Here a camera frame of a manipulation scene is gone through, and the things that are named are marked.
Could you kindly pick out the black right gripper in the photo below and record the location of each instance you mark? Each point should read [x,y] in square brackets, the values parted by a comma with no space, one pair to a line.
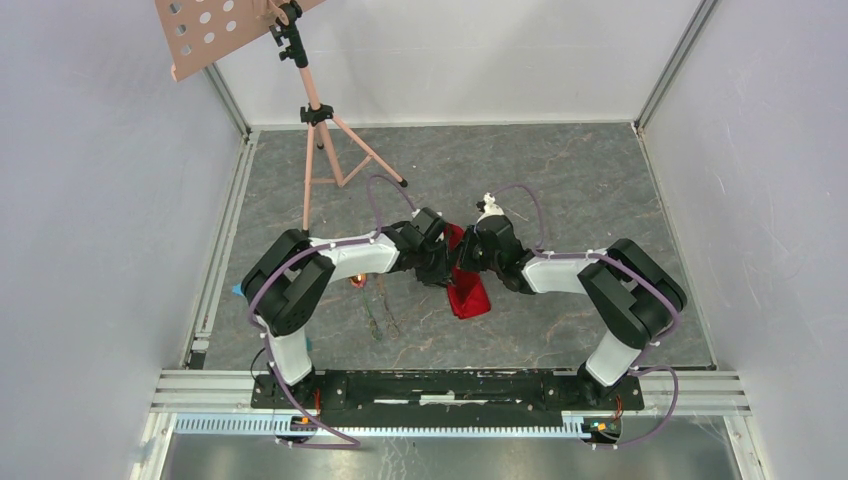
[464,262]

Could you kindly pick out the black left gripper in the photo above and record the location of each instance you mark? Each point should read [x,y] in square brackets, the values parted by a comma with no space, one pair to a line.
[442,274]

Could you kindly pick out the red cloth napkin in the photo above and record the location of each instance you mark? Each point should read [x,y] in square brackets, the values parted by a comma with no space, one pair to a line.
[466,292]

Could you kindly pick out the iridescent spoon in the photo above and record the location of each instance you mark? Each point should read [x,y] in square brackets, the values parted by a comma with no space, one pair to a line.
[359,281]

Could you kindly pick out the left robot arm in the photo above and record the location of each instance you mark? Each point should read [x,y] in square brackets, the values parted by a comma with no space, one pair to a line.
[286,285]

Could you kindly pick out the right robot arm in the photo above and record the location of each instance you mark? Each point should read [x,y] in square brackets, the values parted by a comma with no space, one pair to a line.
[637,300]

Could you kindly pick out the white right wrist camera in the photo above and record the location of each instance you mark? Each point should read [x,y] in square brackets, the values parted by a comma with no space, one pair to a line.
[488,207]

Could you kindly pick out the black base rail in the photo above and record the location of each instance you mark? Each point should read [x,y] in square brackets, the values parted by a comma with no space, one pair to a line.
[459,398]

